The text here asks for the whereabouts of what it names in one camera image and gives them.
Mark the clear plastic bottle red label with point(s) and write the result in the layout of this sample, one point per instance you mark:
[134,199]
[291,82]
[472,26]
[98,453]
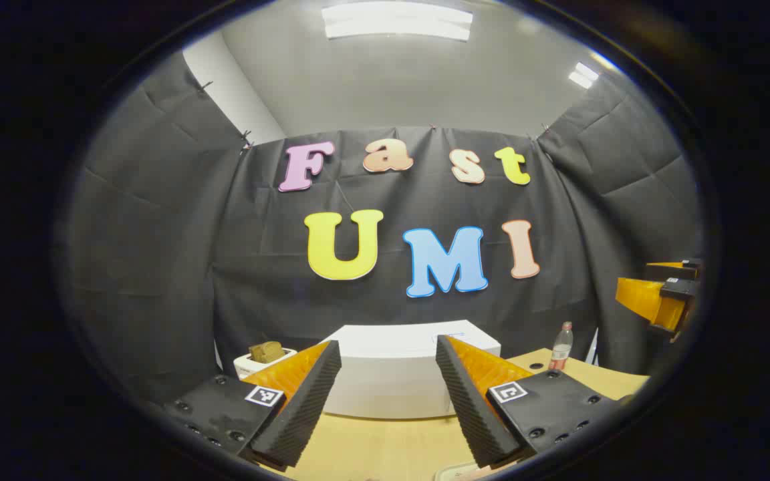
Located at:
[561,351]

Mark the brown bread slice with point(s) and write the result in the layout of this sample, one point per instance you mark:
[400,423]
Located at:
[266,352]

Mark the small ceiling light panel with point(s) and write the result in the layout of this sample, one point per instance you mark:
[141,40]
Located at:
[583,75]

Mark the large ceiling light panel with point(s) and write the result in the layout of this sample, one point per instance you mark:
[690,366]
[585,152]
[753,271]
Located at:
[398,21]

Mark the white microwave oven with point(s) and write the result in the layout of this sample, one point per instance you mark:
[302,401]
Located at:
[392,374]

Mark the white toaster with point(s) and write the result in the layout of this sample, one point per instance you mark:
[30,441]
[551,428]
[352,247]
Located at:
[251,367]

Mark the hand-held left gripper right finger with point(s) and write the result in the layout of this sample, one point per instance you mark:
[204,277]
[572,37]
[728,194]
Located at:
[468,407]

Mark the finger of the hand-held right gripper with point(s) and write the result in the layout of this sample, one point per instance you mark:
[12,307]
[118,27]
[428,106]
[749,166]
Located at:
[672,272]
[646,300]

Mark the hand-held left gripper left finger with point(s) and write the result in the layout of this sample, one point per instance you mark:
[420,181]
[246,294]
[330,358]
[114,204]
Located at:
[301,407]

